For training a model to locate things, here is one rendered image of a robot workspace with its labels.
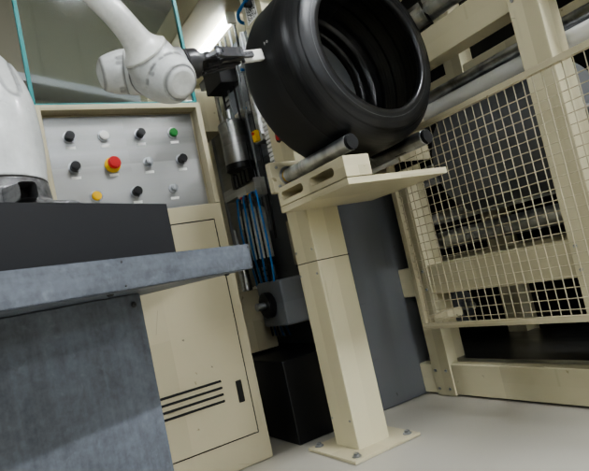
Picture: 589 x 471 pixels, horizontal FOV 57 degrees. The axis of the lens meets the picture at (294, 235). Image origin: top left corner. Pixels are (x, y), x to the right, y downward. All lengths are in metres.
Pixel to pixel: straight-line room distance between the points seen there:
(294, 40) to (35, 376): 1.06
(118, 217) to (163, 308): 1.00
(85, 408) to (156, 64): 0.71
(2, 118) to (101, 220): 0.19
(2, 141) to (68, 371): 0.33
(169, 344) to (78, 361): 1.06
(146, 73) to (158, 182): 0.79
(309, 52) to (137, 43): 0.47
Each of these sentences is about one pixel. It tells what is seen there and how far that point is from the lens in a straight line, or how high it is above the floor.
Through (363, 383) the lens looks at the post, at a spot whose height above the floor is 0.20.
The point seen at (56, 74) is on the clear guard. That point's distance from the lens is 1.98.
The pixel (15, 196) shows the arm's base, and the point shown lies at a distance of 0.80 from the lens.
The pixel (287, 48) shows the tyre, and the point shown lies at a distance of 1.50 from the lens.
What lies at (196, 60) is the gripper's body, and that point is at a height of 1.16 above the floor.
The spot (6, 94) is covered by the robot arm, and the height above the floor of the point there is 0.92.
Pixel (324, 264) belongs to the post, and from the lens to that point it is 1.78.
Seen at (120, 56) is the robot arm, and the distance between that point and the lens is 1.36.
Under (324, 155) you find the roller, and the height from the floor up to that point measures 0.89.
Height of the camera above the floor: 0.58
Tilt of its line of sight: 4 degrees up
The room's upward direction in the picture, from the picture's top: 12 degrees counter-clockwise
